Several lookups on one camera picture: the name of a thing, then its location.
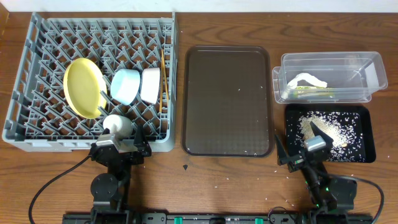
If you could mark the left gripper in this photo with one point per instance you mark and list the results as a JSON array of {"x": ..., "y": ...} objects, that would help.
[{"x": 125, "y": 154}]

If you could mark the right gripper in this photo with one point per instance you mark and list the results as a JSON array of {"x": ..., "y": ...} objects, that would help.
[{"x": 293, "y": 165}]

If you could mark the small white cup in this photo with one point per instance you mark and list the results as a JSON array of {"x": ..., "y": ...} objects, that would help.
[{"x": 121, "y": 126}]

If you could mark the rice and food scraps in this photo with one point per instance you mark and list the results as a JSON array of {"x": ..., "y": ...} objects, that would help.
[{"x": 343, "y": 127}]

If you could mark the green orange snack wrapper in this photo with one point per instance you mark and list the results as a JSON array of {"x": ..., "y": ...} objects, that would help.
[{"x": 304, "y": 91}]

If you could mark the light blue bowl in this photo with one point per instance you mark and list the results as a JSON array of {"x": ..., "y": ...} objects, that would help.
[{"x": 125, "y": 86}]

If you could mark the white napkin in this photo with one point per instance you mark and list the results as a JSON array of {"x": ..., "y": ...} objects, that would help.
[{"x": 312, "y": 82}]

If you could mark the pale pink bowl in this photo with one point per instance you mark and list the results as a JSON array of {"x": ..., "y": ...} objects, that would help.
[{"x": 150, "y": 85}]

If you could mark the yellow plate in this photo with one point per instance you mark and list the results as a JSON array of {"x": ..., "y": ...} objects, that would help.
[{"x": 83, "y": 84}]

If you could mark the wooden chopstick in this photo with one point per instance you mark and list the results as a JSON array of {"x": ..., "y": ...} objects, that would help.
[
  {"x": 161, "y": 88},
  {"x": 165, "y": 77}
]

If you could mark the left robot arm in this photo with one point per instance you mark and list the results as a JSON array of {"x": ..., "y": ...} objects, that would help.
[{"x": 110, "y": 190}]

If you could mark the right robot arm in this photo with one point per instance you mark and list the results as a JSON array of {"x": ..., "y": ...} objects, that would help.
[{"x": 332, "y": 196}]

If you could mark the black waste tray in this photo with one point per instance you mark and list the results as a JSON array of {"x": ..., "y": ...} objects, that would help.
[{"x": 366, "y": 127}]

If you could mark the clear plastic bin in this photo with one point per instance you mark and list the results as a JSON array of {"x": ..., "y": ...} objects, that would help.
[{"x": 352, "y": 76}]

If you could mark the dark brown serving tray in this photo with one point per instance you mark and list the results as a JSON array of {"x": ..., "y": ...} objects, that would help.
[{"x": 227, "y": 109}]

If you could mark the grey dish rack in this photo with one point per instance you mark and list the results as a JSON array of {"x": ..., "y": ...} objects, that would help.
[{"x": 39, "y": 118}]

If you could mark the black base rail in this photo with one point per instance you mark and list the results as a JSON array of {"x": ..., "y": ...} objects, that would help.
[{"x": 162, "y": 218}]

